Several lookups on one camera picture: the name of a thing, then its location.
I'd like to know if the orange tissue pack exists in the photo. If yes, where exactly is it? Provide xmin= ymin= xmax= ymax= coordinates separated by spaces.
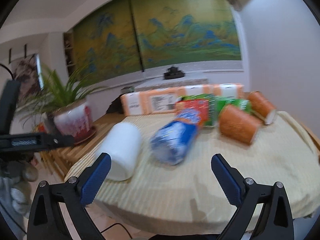
xmin=146 ymin=87 xmax=178 ymax=114
xmin=213 ymin=83 xmax=244 ymax=99
xmin=177 ymin=84 xmax=213 ymax=96
xmin=120 ymin=92 xmax=150 ymax=116

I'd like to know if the red snack package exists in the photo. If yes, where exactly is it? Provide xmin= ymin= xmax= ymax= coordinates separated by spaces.
xmin=175 ymin=99 xmax=210 ymax=127

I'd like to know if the blue Arctic Ocean bottle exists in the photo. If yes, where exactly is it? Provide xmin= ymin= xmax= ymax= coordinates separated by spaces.
xmin=150 ymin=118 xmax=200 ymax=165

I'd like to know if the striped yellow table cloth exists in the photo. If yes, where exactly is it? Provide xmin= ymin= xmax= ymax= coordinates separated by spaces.
xmin=64 ymin=109 xmax=320 ymax=233

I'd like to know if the black floor cable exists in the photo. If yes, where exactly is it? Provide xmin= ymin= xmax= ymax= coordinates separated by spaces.
xmin=100 ymin=222 xmax=135 ymax=240

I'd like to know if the green snack bag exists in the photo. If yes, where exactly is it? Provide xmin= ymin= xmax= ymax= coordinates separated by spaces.
xmin=179 ymin=94 xmax=252 ymax=127

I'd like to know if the green spider plant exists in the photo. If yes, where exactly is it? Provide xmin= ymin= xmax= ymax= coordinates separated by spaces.
xmin=16 ymin=66 xmax=108 ymax=120

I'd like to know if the pink plant saucer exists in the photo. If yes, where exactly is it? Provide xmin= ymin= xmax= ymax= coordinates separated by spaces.
xmin=74 ymin=126 xmax=97 ymax=145

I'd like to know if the dark tea set tray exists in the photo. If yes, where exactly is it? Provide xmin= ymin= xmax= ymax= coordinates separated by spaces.
xmin=163 ymin=66 xmax=185 ymax=80

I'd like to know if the wooden slatted bench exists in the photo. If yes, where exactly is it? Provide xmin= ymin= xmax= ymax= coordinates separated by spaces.
xmin=39 ymin=113 xmax=125 ymax=180

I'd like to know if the white cylindrical cup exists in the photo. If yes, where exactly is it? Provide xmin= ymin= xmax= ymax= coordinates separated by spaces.
xmin=94 ymin=122 xmax=142 ymax=181

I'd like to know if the copper cup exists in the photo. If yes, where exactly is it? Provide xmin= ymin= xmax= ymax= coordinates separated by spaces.
xmin=219 ymin=105 xmax=262 ymax=145
xmin=248 ymin=91 xmax=277 ymax=125

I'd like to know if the red white flower pot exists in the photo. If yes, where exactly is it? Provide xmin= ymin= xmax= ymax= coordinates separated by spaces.
xmin=53 ymin=99 xmax=93 ymax=138

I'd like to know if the near copper cup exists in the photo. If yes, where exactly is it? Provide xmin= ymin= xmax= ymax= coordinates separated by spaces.
xmin=219 ymin=105 xmax=262 ymax=145

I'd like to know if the black bag on floor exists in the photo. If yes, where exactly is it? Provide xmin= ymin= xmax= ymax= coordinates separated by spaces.
xmin=106 ymin=96 xmax=124 ymax=114

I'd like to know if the wooden wall shelf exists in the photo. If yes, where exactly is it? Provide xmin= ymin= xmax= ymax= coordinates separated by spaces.
xmin=63 ymin=32 xmax=76 ymax=76

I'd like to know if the landscape painting wall screen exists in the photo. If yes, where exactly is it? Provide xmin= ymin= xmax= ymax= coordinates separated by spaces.
xmin=72 ymin=0 xmax=241 ymax=83

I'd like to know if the hanging scroll painting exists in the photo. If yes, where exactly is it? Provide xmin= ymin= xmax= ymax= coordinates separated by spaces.
xmin=10 ymin=53 xmax=43 ymax=106

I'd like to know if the far copper cup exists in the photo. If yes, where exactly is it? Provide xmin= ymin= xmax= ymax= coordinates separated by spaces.
xmin=248 ymin=91 xmax=277 ymax=125

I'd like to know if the white lace covered table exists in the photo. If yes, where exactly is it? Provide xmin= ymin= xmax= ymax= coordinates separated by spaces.
xmin=135 ymin=73 xmax=209 ymax=92

